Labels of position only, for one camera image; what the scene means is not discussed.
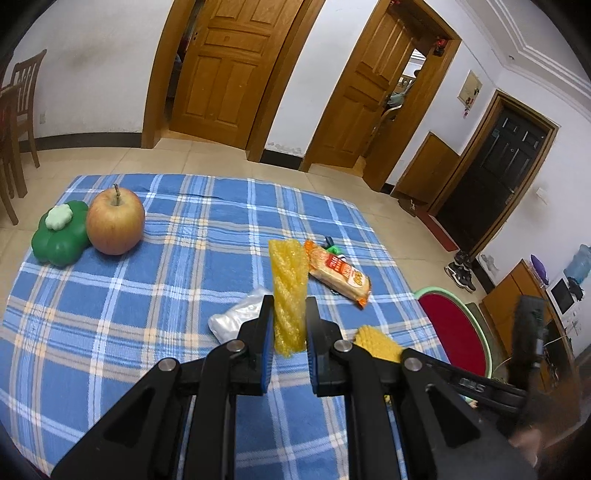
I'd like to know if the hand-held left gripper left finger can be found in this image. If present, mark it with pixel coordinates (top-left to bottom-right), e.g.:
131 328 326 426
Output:
51 295 274 480

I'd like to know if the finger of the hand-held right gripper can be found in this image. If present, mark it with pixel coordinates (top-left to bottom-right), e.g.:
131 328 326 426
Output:
450 374 528 409

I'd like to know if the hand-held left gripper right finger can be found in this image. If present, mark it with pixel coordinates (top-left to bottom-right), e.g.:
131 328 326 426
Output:
305 298 539 480

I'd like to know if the clear plastic bag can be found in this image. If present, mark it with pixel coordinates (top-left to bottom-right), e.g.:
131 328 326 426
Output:
208 286 273 345

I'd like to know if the wooden cabinet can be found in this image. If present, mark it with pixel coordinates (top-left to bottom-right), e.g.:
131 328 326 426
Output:
479 258 578 393

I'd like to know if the white framed screen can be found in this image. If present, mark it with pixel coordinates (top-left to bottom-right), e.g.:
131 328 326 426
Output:
549 277 576 315

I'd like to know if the red stool with green rim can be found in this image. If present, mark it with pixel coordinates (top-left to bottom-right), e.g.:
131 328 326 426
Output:
416 286 494 380

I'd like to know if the orange snack packet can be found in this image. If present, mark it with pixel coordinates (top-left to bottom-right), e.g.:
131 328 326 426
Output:
304 240 373 309

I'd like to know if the small green black object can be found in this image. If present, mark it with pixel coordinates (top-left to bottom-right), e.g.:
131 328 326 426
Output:
323 236 348 260

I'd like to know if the black sneaker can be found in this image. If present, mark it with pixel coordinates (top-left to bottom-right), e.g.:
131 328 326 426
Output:
457 263 478 293
444 251 468 283

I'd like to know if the blue water bottle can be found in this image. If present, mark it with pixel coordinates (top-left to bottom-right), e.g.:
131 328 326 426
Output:
566 244 591 283

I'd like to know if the blue plaid blanket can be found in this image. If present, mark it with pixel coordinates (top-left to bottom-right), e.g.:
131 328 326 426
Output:
0 173 452 480

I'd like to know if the red doormat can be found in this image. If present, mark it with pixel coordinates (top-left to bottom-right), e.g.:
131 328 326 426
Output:
416 208 459 251

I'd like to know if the dark metal entrance door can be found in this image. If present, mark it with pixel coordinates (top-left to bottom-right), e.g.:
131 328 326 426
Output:
436 107 550 256

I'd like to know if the red yellow apple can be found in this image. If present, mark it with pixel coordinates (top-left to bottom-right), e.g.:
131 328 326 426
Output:
86 184 147 256

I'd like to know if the leaning wooden board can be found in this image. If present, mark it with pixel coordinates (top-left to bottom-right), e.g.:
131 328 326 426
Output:
396 131 461 205

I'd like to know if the green toy bell pepper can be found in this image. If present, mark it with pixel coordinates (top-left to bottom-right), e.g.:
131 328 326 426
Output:
31 200 92 267

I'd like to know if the wooden panel door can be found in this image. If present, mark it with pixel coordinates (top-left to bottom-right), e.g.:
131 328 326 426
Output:
170 0 306 149
311 0 419 169

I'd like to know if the beige wall panel box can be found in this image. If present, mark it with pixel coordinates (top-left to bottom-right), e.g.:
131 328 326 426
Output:
457 69 484 108

